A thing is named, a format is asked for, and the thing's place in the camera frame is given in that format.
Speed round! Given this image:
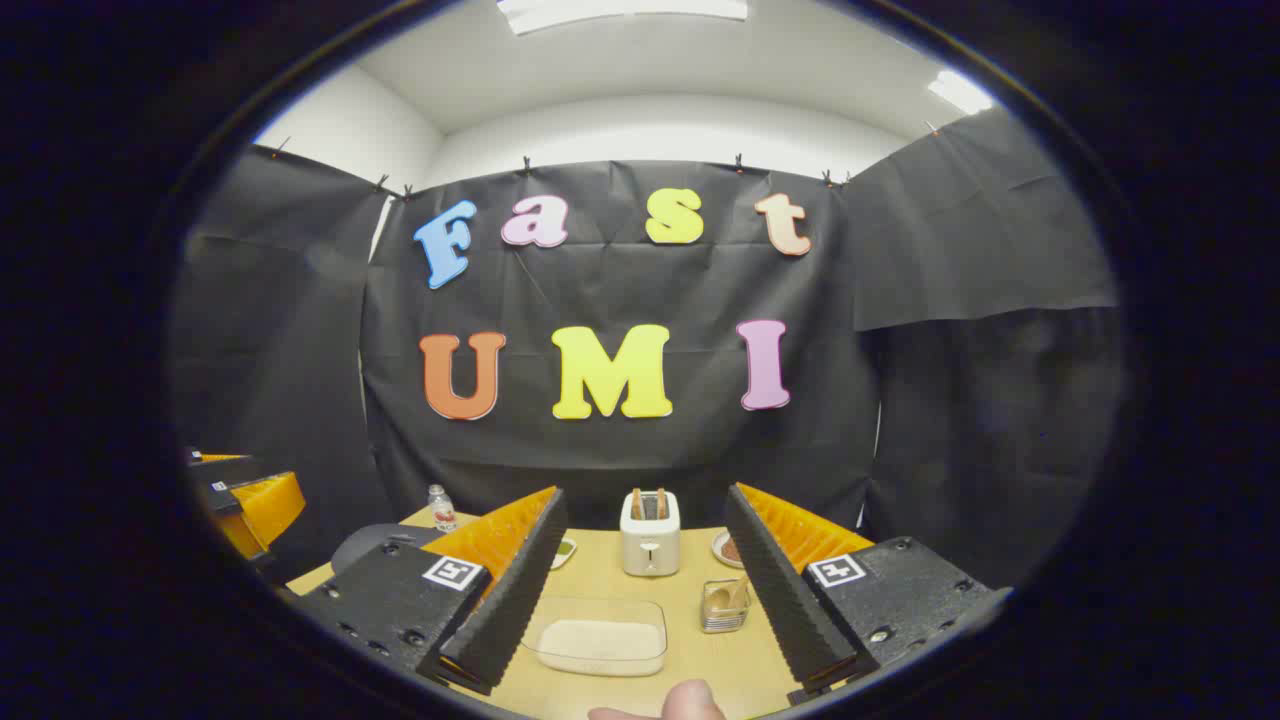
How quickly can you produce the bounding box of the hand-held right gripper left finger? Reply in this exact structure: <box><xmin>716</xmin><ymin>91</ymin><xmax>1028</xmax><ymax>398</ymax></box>
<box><xmin>288</xmin><ymin>486</ymin><xmax>569</xmax><ymax>697</ymax></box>

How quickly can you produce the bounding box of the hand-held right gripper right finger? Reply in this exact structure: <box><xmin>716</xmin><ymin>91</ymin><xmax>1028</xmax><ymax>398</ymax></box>
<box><xmin>724</xmin><ymin>483</ymin><xmax>1013</xmax><ymax>707</ymax></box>

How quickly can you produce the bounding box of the clear container of rice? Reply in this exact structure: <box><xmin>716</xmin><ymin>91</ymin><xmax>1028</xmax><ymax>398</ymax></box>
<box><xmin>520</xmin><ymin>597</ymin><xmax>669</xmax><ymax>678</ymax></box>

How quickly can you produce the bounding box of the dark grey rice cooker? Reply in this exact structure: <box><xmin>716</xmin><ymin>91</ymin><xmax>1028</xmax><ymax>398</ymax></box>
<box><xmin>330</xmin><ymin>522</ymin><xmax>448</xmax><ymax>577</ymax></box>

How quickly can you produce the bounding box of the white toaster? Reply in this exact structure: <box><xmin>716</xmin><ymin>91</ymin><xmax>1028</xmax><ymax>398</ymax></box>
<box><xmin>619</xmin><ymin>490</ymin><xmax>683</xmax><ymax>578</ymax></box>

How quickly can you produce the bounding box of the black backdrop cloth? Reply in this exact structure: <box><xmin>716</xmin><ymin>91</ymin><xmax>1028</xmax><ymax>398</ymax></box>
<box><xmin>170</xmin><ymin>105</ymin><xmax>1126</xmax><ymax>591</ymax></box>

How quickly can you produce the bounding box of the small ceiling light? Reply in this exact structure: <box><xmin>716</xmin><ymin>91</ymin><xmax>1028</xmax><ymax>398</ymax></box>
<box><xmin>927</xmin><ymin>69</ymin><xmax>995</xmax><ymax>115</ymax></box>

